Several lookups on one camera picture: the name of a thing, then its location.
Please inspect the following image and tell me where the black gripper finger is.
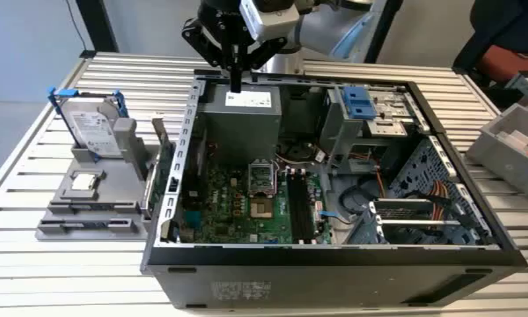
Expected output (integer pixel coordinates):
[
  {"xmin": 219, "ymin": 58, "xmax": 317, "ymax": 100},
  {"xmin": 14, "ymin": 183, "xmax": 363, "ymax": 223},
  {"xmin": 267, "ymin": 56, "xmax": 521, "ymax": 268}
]
[
  {"xmin": 234, "ymin": 36, "xmax": 287, "ymax": 93},
  {"xmin": 179, "ymin": 18, "xmax": 237, "ymax": 93}
]

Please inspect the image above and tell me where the RAM slot with white latches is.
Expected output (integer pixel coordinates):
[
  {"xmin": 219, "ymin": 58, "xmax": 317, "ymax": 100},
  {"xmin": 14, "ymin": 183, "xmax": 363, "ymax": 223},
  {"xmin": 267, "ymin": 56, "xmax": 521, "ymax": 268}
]
[
  {"xmin": 303, "ymin": 168, "xmax": 317, "ymax": 244},
  {"xmin": 291, "ymin": 168, "xmax": 306, "ymax": 244}
]

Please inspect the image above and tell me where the blue plastic bay latch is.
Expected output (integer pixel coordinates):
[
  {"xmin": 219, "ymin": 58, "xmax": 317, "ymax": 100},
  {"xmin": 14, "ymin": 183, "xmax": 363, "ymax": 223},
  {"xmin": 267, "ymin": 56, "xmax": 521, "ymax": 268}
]
[{"xmin": 339, "ymin": 85, "xmax": 375, "ymax": 121}]

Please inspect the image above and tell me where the grey power supply unit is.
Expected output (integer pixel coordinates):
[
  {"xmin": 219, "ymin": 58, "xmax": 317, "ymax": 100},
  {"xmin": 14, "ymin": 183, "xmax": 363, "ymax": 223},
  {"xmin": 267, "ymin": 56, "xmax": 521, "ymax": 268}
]
[{"xmin": 199, "ymin": 84, "xmax": 283, "ymax": 166}]

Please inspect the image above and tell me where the grey metal drive cage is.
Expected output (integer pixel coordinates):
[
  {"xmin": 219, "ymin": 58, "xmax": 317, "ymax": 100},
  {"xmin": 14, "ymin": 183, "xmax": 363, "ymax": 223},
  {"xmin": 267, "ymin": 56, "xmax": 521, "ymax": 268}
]
[{"xmin": 319, "ymin": 83, "xmax": 425, "ymax": 174}]

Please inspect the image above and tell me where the hard disk in blue carrier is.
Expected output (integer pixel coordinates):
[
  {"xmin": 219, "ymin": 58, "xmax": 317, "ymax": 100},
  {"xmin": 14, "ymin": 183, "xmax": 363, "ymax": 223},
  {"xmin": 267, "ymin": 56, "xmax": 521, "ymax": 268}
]
[{"xmin": 46, "ymin": 86, "xmax": 129, "ymax": 163}]

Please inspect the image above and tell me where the green graphics card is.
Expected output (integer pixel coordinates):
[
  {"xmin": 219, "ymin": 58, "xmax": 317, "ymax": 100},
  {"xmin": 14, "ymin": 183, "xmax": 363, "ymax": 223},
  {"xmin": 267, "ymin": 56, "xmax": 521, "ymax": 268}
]
[{"xmin": 151, "ymin": 112, "xmax": 177, "ymax": 221}]

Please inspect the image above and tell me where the metal locking lever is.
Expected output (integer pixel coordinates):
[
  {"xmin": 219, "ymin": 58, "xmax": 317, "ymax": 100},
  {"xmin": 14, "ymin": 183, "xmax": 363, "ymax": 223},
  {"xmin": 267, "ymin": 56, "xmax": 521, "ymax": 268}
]
[{"xmin": 270, "ymin": 158, "xmax": 287, "ymax": 199}]

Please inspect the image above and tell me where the metal socket cover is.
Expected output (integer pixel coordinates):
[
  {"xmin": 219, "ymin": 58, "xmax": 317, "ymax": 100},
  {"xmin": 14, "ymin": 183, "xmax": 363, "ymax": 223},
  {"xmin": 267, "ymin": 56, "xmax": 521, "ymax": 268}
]
[{"xmin": 247, "ymin": 159, "xmax": 277, "ymax": 196}]

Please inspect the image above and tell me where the CPU socket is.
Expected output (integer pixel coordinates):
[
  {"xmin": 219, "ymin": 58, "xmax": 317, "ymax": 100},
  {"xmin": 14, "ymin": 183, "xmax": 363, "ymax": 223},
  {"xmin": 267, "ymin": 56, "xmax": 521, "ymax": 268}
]
[{"xmin": 247, "ymin": 196, "xmax": 275, "ymax": 221}]

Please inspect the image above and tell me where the grey parts rack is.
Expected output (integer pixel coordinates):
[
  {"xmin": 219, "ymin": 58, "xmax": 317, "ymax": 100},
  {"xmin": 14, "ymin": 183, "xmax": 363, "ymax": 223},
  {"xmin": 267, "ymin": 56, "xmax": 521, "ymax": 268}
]
[{"xmin": 34, "ymin": 118, "xmax": 153, "ymax": 242}]

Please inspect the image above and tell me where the silver CPU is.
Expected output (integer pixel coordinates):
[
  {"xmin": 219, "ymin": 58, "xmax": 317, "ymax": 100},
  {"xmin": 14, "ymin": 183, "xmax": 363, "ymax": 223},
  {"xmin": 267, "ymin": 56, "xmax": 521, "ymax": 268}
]
[{"xmin": 70, "ymin": 174, "xmax": 97, "ymax": 192}]

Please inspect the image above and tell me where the perforated metal disk bay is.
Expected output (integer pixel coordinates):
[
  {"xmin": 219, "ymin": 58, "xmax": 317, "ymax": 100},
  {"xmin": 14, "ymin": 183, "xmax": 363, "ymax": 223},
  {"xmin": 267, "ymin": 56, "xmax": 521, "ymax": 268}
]
[{"xmin": 345, "ymin": 135, "xmax": 498, "ymax": 248}]

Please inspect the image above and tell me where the teal port block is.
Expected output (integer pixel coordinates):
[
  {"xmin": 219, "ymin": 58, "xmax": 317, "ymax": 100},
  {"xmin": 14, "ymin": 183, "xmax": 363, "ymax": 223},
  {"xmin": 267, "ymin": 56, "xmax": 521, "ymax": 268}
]
[{"xmin": 182, "ymin": 210, "xmax": 202, "ymax": 231}]

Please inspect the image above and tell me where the green motherboard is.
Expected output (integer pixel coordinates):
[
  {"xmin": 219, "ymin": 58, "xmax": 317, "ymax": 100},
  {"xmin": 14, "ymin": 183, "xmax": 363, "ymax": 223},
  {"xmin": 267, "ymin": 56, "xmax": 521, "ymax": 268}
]
[{"xmin": 177, "ymin": 164, "xmax": 334, "ymax": 245}]

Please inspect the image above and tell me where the person in dark top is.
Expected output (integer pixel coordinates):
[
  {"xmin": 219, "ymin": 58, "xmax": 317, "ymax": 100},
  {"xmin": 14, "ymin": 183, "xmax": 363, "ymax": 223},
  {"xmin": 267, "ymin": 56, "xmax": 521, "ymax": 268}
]
[{"xmin": 451, "ymin": 0, "xmax": 528, "ymax": 72}]

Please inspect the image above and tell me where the white block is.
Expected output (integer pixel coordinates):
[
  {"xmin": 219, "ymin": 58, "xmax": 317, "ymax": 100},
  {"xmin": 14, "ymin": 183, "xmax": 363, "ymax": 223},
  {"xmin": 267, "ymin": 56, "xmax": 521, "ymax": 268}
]
[{"xmin": 496, "ymin": 129, "xmax": 528, "ymax": 149}]

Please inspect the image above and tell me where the grey plastic bin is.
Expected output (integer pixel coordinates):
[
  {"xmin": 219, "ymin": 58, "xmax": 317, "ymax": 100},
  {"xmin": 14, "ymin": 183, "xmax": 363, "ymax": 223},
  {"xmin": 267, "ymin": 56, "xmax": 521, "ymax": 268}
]
[{"xmin": 463, "ymin": 102, "xmax": 528, "ymax": 196}]

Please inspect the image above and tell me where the black PC case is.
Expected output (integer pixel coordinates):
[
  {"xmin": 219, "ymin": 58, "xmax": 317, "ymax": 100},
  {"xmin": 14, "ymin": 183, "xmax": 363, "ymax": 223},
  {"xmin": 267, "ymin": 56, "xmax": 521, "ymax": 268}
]
[{"xmin": 139, "ymin": 68, "xmax": 528, "ymax": 310}]

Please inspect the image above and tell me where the black frame post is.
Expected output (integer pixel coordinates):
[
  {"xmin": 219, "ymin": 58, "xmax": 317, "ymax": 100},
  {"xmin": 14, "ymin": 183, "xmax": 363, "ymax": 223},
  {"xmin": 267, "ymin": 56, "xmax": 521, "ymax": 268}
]
[
  {"xmin": 362, "ymin": 0, "xmax": 402, "ymax": 64},
  {"xmin": 67, "ymin": 0, "xmax": 119, "ymax": 59}
]

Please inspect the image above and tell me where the white brown wire bundle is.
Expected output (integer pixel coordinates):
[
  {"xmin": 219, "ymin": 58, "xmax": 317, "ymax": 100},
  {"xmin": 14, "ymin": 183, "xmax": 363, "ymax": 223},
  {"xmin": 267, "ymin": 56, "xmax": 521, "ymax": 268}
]
[{"xmin": 273, "ymin": 141, "xmax": 327, "ymax": 166}]

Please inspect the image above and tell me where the orange red wire bundle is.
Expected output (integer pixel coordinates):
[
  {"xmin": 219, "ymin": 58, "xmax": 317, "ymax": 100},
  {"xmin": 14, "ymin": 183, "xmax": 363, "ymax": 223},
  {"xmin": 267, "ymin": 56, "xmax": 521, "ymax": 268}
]
[{"xmin": 349, "ymin": 150, "xmax": 386, "ymax": 201}]

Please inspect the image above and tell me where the black wire loop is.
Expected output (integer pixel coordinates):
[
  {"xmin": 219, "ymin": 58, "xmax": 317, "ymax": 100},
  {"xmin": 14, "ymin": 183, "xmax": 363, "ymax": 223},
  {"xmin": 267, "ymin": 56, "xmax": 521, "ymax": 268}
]
[{"xmin": 337, "ymin": 183, "xmax": 373, "ymax": 226}]

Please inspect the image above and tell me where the orange yellow wire bundle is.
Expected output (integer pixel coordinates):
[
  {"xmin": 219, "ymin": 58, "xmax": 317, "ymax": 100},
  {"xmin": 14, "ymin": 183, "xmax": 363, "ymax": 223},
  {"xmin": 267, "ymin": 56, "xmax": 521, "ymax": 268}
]
[{"xmin": 415, "ymin": 180, "xmax": 450, "ymax": 229}]

